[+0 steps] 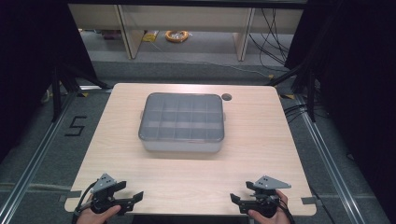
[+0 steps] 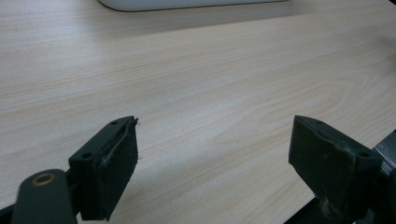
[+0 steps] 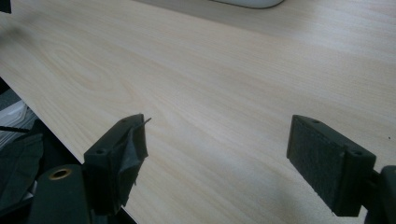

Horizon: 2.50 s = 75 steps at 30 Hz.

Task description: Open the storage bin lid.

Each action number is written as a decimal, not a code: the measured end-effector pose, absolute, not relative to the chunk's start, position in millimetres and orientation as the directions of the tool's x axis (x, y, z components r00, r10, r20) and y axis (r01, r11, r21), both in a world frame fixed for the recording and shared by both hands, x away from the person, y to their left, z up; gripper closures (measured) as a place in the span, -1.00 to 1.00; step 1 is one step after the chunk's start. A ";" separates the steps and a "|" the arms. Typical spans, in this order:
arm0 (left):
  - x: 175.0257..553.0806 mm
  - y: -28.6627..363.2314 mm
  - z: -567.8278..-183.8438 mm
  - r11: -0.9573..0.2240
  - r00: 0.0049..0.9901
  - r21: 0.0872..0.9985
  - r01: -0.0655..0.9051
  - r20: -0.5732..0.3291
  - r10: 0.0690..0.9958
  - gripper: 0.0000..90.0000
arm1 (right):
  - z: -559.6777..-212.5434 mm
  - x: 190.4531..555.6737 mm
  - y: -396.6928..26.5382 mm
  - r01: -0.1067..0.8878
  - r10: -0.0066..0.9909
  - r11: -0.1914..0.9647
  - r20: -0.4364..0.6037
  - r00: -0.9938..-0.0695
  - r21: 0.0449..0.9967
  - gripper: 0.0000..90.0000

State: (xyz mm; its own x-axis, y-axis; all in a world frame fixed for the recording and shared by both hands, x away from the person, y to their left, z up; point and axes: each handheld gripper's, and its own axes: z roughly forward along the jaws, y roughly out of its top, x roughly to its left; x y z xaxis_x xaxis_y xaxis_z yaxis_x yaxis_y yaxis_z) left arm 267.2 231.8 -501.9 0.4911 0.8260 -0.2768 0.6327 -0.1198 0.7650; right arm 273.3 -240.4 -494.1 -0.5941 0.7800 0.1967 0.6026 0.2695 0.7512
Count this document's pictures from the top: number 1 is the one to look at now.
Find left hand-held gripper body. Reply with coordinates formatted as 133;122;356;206
89;173;127;216

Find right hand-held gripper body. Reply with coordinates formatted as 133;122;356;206
239;175;292;219

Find grey compartment storage box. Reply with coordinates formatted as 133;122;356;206
138;108;226;154

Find grey plastic compartment box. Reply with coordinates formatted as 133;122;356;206
137;91;226;144

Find person's right hand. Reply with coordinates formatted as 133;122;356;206
247;189;292;224

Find person's left hand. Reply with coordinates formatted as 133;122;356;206
76;195;122;224

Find grey tape strip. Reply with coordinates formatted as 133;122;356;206
59;189;82;203
300;196;318;206

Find black metal stand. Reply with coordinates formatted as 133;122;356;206
265;63;318;123
49;63;111;123

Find black curtain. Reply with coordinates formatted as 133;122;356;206
284;0;396;218
0;0;98;164

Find yellow packet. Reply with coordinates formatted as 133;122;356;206
142;30;160;43

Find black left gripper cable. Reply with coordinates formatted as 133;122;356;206
71;182;98;224

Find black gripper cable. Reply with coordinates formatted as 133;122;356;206
71;182;98;224
276;196;296;224

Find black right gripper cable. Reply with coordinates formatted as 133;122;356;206
276;196;296;224

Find aluminium floor rail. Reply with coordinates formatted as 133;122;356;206
0;91;78;224
293;93;370;224

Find thin white floor cable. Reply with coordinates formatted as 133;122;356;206
148;40;274;78

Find bundle of black cables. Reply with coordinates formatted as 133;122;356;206
247;7;291;67

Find orange cable coil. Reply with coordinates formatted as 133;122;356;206
164;29;191;44

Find light wooden desk frame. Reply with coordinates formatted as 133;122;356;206
67;3;304;62

